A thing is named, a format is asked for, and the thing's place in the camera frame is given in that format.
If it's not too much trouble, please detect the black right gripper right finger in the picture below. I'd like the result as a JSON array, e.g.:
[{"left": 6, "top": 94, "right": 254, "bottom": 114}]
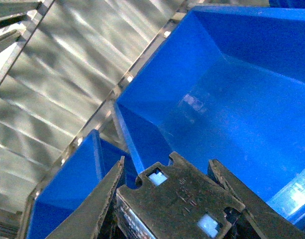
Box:
[{"left": 207, "top": 159, "right": 305, "bottom": 239}]

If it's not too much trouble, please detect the empty blue middle bin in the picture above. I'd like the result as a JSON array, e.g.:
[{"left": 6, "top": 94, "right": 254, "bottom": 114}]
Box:
[{"left": 115, "top": 6, "right": 305, "bottom": 230}]

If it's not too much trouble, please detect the blue bin with buttons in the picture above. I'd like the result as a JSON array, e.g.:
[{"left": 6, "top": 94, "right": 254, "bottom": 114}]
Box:
[{"left": 26, "top": 129, "right": 137, "bottom": 239}]

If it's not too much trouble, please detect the red mushroom push button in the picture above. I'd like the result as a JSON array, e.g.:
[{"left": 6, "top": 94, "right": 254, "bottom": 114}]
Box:
[{"left": 116, "top": 152, "right": 245, "bottom": 239}]

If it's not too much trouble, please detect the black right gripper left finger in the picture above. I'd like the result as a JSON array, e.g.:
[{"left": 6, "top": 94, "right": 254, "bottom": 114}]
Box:
[{"left": 47, "top": 156, "right": 125, "bottom": 239}]

